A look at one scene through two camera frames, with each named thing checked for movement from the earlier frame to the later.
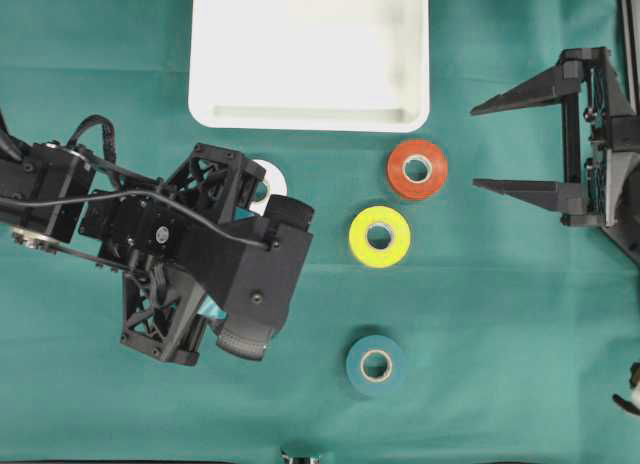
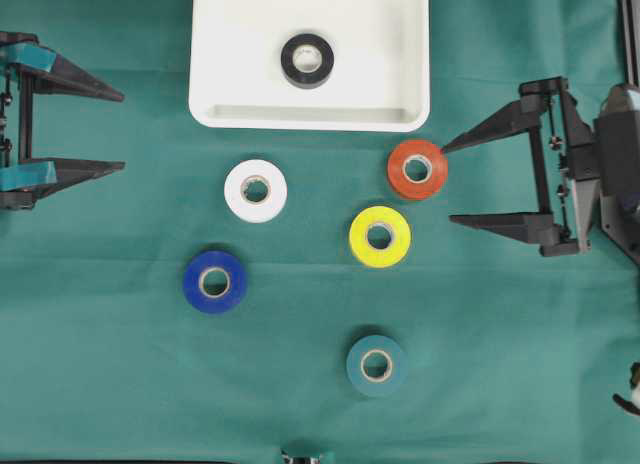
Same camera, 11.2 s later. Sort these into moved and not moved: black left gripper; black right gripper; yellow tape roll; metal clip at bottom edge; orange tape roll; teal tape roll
Moved: black right gripper; black left gripper
Not moved: orange tape roll; metal clip at bottom edge; teal tape roll; yellow tape roll
